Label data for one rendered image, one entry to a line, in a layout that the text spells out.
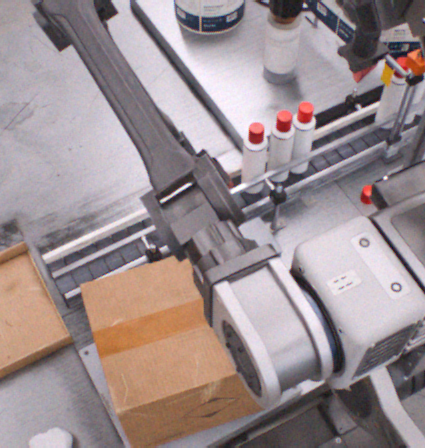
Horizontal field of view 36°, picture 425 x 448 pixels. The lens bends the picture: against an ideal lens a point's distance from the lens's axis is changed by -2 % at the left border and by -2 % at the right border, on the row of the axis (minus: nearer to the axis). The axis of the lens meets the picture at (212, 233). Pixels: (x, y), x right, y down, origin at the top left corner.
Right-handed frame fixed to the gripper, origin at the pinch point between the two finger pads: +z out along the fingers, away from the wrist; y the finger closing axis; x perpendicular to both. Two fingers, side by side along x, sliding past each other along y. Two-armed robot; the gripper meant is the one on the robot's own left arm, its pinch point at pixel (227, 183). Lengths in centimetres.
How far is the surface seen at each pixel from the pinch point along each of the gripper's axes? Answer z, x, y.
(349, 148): 25.0, -22.3, -2.0
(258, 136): -7.1, -13.7, -1.4
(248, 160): -2.5, -7.7, -1.1
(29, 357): -28, 47, -13
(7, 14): 70, 65, 198
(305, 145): 7.4, -17.5, -2.7
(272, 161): 5.4, -9.8, -0.8
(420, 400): 102, 22, -50
